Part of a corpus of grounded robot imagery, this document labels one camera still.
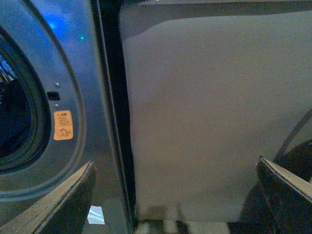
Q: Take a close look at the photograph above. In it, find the grey front-load washing machine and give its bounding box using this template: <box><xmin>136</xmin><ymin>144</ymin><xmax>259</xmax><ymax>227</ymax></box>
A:
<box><xmin>0</xmin><ymin>0</ymin><xmax>134</xmax><ymax>234</ymax></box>

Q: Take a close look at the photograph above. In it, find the black cable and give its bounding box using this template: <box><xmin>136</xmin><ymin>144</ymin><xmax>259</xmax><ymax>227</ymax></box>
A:
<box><xmin>275</xmin><ymin>113</ymin><xmax>312</xmax><ymax>159</ymax></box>

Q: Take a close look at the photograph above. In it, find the right gripper left finger tan edge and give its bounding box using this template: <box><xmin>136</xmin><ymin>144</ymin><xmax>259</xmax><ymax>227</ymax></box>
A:
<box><xmin>0</xmin><ymin>161</ymin><xmax>96</xmax><ymax>234</ymax></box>

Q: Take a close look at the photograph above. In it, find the white tape piece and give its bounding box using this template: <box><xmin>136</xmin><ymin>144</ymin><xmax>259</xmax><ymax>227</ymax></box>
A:
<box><xmin>87</xmin><ymin>206</ymin><xmax>105</xmax><ymax>225</ymax></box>

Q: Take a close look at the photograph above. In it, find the right gripper right finger tan edge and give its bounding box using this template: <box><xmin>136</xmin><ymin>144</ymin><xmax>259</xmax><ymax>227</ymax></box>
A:
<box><xmin>257</xmin><ymin>156</ymin><xmax>312</xmax><ymax>234</ymax></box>

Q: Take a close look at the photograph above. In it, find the orange warning sticker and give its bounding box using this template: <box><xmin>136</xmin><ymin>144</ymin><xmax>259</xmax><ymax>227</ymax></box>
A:
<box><xmin>54</xmin><ymin>110</ymin><xmax>74</xmax><ymax>140</ymax></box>

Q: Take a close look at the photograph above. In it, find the black rubber door gasket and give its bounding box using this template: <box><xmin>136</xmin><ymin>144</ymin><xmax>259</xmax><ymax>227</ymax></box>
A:
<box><xmin>0</xmin><ymin>28</ymin><xmax>51</xmax><ymax>174</ymax></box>

